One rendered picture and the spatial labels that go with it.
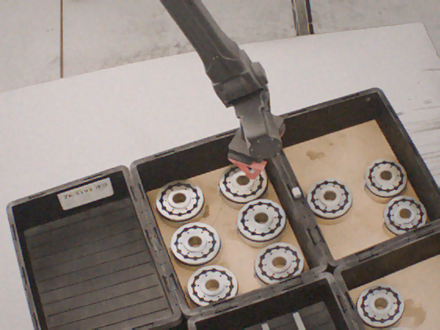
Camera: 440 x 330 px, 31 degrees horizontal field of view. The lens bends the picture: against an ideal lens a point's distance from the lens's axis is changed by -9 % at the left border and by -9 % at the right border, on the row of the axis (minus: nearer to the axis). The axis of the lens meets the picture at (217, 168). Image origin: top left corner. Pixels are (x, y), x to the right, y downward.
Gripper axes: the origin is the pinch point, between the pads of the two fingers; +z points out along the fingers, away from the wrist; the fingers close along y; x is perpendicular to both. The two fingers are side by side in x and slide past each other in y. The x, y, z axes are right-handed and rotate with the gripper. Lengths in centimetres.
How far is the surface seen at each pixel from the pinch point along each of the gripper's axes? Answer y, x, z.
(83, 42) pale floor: 97, 131, 108
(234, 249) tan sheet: -6.9, 3.3, 23.3
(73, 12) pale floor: 112, 147, 108
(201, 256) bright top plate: -12.8, 7.6, 20.2
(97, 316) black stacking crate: -34.5, 21.7, 23.3
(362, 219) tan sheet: 10.6, -19.2, 23.4
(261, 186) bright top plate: 7.9, 4.2, 20.6
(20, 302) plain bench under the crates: -36, 46, 36
